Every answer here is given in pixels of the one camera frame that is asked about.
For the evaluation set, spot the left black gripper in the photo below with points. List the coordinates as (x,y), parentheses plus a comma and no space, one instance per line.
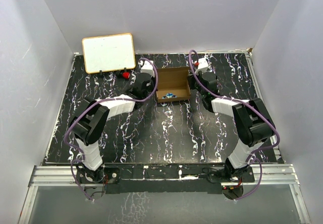
(153,81)

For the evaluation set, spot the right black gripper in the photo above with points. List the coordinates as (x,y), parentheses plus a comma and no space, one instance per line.
(191,78)

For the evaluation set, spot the red black stamp toy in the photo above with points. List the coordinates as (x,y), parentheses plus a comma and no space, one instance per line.
(124,74)

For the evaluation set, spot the blue toy car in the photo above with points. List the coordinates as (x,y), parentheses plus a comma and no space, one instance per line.
(169,95)

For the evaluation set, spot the brown cardboard box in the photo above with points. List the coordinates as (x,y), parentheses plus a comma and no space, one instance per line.
(173,80)

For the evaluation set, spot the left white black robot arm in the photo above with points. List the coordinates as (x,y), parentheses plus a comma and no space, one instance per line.
(88,127)

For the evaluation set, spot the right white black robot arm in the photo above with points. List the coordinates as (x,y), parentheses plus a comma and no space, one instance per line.
(252,121)

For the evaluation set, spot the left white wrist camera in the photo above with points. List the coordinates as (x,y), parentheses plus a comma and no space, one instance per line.
(146,67)

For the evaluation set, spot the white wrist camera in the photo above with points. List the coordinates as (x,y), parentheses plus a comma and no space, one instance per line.
(201,66)
(146,67)

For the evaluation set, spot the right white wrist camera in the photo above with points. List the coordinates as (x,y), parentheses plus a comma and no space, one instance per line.
(201,66)

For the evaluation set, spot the white board orange frame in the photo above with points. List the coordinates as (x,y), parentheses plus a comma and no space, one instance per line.
(108,53)

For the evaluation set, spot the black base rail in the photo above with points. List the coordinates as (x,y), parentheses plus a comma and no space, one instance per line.
(120,178)

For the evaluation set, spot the aluminium frame rail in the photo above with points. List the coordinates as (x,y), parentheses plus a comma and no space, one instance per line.
(274,197)

